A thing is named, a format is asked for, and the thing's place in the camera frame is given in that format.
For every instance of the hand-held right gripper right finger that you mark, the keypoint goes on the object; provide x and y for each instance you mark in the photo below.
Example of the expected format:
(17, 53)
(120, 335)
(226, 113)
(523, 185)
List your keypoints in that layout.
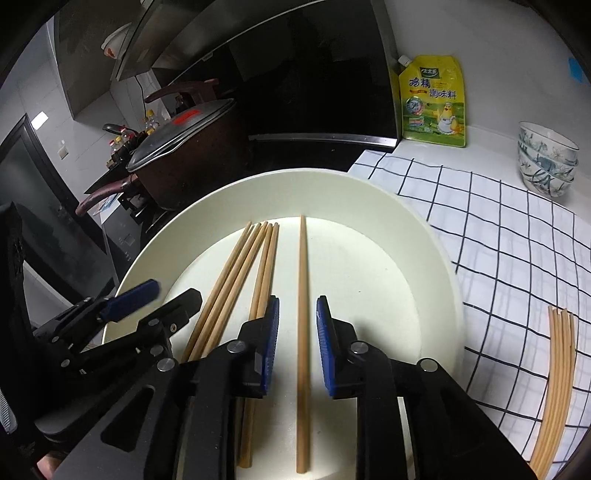
(325, 346)

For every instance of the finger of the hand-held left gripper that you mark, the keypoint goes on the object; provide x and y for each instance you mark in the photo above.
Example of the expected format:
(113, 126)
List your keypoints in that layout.
(129, 300)
(180, 309)

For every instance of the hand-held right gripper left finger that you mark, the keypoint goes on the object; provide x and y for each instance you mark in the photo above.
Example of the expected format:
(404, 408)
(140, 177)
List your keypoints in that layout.
(270, 350)

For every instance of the cream round basin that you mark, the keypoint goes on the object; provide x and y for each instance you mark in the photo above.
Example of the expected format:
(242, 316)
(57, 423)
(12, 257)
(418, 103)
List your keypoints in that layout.
(369, 258)

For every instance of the person's left hand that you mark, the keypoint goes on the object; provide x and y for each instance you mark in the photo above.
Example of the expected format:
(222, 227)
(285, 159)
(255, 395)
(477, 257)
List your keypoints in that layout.
(51, 468)

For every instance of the dark glass door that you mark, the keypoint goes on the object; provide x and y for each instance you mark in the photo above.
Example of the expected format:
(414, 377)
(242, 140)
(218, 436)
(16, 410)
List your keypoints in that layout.
(41, 207)

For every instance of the brown cooking pot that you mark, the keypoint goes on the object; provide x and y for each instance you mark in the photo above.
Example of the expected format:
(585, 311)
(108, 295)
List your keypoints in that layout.
(184, 184)

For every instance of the row of condiment bottles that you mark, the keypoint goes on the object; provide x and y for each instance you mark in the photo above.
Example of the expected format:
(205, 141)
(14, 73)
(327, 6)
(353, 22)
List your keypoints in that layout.
(131, 141)

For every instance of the glass pot lid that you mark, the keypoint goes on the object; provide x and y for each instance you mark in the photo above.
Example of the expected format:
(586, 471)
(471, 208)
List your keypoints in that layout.
(180, 134)

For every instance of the white black checked cloth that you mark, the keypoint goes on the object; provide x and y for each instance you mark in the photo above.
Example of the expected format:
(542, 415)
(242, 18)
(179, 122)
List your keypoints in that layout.
(498, 258)

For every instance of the white bowl red print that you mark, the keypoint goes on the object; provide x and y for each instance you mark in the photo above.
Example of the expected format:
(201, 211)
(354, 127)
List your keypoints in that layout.
(116, 41)

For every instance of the yellow seasoning pouch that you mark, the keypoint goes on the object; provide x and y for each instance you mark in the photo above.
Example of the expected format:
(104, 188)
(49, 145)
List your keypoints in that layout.
(434, 106)

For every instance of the black range hood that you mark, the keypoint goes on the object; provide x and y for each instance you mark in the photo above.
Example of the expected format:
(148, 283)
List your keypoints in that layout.
(300, 69)

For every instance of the blue floral ceramic bowl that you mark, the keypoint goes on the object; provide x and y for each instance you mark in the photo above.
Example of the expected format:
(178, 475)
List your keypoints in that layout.
(549, 184)
(549, 168)
(547, 141)

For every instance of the white wall switch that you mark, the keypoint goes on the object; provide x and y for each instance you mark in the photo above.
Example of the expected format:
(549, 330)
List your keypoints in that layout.
(62, 151)

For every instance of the blue wall sticker hook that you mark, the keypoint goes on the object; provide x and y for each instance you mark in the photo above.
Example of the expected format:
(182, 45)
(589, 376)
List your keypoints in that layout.
(576, 70)

